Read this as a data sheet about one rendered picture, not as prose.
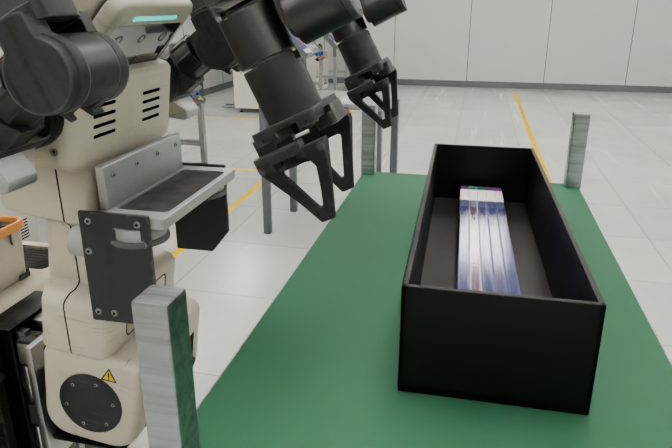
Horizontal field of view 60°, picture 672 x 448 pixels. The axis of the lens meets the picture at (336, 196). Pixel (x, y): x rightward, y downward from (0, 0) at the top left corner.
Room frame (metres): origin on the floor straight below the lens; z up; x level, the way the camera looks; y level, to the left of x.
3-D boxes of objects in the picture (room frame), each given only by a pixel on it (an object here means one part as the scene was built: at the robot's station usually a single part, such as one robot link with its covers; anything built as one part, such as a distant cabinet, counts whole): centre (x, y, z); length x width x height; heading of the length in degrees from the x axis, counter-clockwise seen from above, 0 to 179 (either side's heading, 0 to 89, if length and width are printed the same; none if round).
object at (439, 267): (0.73, -0.20, 1.01); 0.57 x 0.17 x 0.11; 168
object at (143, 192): (0.83, 0.27, 0.99); 0.28 x 0.16 x 0.22; 168
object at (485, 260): (0.73, -0.20, 0.98); 0.51 x 0.07 x 0.03; 168
